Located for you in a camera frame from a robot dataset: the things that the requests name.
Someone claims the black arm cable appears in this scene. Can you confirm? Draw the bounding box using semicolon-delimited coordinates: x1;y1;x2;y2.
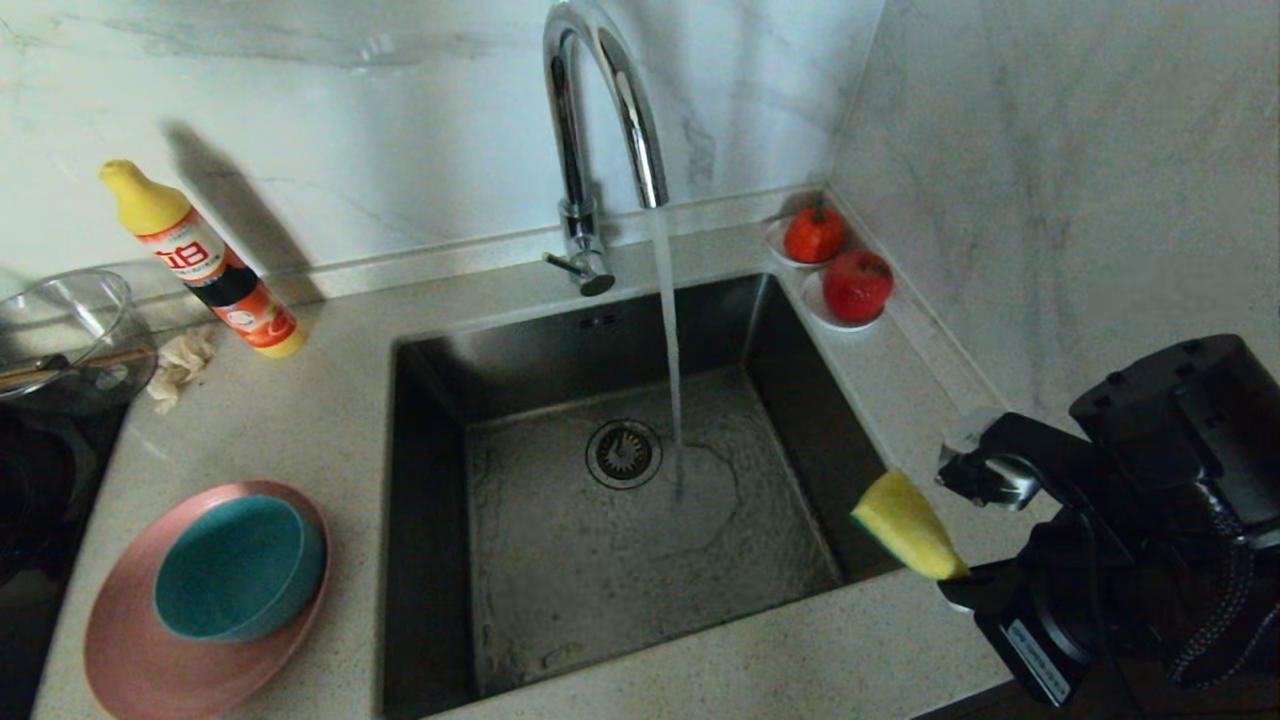
1165;505;1280;701

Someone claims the clear running water stream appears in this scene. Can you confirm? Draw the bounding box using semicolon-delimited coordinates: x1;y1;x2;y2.
650;208;691;496

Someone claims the teal bowl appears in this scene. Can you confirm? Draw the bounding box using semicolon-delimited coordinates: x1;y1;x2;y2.
153;495;327;643

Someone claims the round metal drain strainer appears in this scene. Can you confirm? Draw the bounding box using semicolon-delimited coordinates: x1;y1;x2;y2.
585;417;663;490

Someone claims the yellow green sponge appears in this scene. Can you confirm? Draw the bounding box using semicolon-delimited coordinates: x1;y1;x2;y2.
851;469;971;582

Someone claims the crumpled beige tissue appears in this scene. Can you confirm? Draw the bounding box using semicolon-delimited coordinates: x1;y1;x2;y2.
148;328;217;414

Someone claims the yellow capped dish soap bottle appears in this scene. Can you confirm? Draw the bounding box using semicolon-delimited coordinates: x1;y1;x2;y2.
100;160;308;359

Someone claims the small white dish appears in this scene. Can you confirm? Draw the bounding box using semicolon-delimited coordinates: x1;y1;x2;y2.
766;217;849;269
801;270;887;333

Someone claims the red apple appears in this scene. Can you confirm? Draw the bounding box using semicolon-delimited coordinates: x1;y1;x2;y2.
822;249;894;323

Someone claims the chrome gooseneck faucet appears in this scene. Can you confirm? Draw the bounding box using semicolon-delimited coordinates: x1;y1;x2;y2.
543;0;669;297

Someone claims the black stove top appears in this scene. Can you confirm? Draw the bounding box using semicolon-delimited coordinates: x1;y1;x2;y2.
0;402;131;720

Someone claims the stainless steel sink basin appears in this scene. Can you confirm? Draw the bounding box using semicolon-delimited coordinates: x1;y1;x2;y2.
378;272;936;720

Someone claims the brown wooden stick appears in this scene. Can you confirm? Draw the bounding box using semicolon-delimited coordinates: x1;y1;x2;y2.
0;350;151;393

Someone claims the pink plate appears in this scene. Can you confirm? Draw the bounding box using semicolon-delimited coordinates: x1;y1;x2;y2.
84;480;331;720

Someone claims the clear glass bowl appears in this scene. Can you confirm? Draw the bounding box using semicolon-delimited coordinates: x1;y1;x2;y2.
0;270;159;416

